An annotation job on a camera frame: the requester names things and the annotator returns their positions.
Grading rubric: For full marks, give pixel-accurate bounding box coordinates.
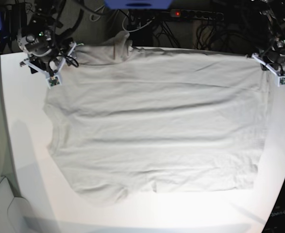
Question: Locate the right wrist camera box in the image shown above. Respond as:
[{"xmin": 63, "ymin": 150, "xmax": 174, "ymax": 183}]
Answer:
[{"xmin": 46, "ymin": 75, "xmax": 62, "ymax": 89}]

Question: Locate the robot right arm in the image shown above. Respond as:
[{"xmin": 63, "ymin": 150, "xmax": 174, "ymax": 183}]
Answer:
[{"xmin": 17, "ymin": 0, "xmax": 84, "ymax": 77}]

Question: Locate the white cable loop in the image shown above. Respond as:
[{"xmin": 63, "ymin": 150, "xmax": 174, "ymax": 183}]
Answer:
[{"xmin": 121, "ymin": 9, "xmax": 155, "ymax": 33}]

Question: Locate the blue handled tool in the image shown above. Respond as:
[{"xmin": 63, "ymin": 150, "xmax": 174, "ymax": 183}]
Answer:
[{"xmin": 0, "ymin": 12, "xmax": 8, "ymax": 44}]

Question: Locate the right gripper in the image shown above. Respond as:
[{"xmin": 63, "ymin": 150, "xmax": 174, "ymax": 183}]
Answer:
[{"xmin": 19, "ymin": 40, "xmax": 84, "ymax": 78}]

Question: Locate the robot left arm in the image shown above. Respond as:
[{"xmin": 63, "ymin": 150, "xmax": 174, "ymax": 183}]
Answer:
[{"xmin": 251, "ymin": 0, "xmax": 285, "ymax": 85}]

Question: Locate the black power strip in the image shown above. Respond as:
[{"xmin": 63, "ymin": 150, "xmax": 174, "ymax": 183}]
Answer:
[{"xmin": 170, "ymin": 9, "xmax": 224, "ymax": 21}]

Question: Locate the blue box overhead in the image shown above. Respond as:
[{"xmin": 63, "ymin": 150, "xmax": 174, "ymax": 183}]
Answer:
[{"xmin": 104, "ymin": 0, "xmax": 172, "ymax": 9}]

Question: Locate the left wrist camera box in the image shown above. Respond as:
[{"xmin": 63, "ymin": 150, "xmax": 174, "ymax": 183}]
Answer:
[{"xmin": 276, "ymin": 76, "xmax": 285, "ymax": 87}]

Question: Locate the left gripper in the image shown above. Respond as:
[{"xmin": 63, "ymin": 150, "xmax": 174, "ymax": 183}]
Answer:
[{"xmin": 246, "ymin": 48, "xmax": 285, "ymax": 78}]

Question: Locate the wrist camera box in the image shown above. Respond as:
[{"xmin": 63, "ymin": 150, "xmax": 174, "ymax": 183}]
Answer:
[
  {"xmin": 46, "ymin": 75, "xmax": 62, "ymax": 89},
  {"xmin": 276, "ymin": 76, "xmax": 285, "ymax": 87}
]

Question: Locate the grey side cabinet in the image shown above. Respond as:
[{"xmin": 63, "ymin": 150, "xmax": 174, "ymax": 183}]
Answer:
[{"xmin": 0, "ymin": 177, "xmax": 32, "ymax": 233}]

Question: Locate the light grey t-shirt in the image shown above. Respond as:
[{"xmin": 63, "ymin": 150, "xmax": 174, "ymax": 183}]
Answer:
[{"xmin": 44, "ymin": 32, "xmax": 271, "ymax": 205}]

